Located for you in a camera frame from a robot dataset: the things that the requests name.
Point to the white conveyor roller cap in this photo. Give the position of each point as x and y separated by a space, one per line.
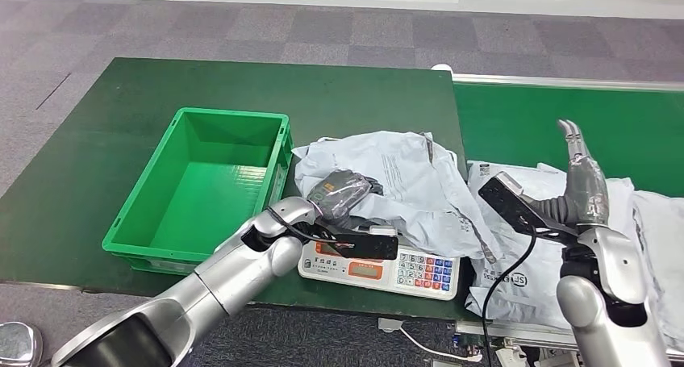
441 68

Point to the aluminium conveyor side rail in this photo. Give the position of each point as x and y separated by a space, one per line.
561 83
513 333

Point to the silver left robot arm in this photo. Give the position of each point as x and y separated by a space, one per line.
224 284

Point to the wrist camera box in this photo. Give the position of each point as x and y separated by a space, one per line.
363 246
507 201

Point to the green plastic crate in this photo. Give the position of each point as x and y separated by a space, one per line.
208 193

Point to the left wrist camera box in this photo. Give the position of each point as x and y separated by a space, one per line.
363 246

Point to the white plug adapter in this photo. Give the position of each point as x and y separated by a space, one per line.
389 325

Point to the shiny chrome round object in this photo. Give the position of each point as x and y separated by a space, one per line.
18 346

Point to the green conveyor belt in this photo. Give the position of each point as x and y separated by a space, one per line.
523 124

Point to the dark green table mat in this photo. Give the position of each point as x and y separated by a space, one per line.
107 140

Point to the plain grey parcel bag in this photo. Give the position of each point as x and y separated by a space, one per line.
662 247

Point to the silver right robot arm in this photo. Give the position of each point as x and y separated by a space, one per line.
609 295

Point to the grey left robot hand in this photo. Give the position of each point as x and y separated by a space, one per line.
342 193

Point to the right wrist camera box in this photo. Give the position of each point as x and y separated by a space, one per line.
507 201

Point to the grey SF Express parcel bag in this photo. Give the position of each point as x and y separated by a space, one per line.
523 295

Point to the white electronic weighing scale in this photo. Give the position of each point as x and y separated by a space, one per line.
401 273

